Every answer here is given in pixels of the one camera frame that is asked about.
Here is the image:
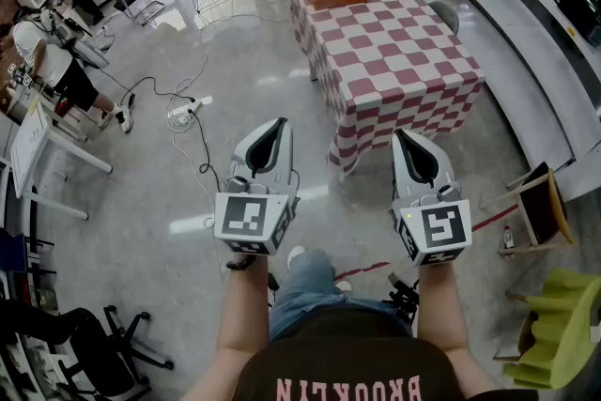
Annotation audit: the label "wooden chair with black seat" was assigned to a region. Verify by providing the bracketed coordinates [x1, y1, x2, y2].
[478, 162, 577, 257]

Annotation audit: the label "person's right forearm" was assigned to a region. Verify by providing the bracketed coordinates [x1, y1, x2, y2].
[415, 263, 471, 356]

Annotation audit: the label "person's black printed t-shirt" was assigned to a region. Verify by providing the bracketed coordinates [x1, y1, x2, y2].
[232, 308, 541, 401]

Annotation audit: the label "white desk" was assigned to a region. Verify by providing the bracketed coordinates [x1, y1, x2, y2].
[8, 100, 114, 222]

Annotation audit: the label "white power strip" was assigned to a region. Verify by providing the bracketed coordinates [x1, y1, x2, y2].
[167, 97, 204, 119]

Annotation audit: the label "green chair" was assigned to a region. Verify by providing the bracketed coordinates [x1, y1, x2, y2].
[501, 267, 601, 392]

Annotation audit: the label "white floor cable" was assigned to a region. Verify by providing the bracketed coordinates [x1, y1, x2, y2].
[163, 11, 292, 240]

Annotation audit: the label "black waist-mounted device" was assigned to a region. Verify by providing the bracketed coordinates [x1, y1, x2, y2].
[387, 271, 420, 326]

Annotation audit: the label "clear red-capped plastic bottle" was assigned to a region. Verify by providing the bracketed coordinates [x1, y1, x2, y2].
[502, 224, 516, 262]

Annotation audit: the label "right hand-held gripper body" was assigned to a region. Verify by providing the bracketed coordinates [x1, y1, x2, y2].
[388, 181, 473, 269]

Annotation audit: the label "table with checkered cloth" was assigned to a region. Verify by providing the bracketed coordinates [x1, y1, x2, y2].
[289, 0, 486, 178]

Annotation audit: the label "person's left forearm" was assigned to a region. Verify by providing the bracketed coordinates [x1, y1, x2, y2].
[216, 254, 272, 356]

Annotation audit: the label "black wrist bracelet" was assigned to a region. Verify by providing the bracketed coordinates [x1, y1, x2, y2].
[226, 254, 257, 271]

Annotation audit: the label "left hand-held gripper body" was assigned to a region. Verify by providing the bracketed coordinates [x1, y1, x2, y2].
[213, 162, 301, 257]

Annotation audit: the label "grey round-backed chair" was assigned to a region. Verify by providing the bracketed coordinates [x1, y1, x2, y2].
[427, 0, 461, 37]

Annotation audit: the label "black swivel office chair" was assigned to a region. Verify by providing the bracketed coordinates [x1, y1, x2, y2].
[0, 299, 176, 401]

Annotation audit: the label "person's blue jeans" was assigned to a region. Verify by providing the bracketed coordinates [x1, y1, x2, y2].
[269, 248, 415, 343]

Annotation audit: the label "black floor cable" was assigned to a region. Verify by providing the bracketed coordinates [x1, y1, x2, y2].
[86, 63, 222, 193]

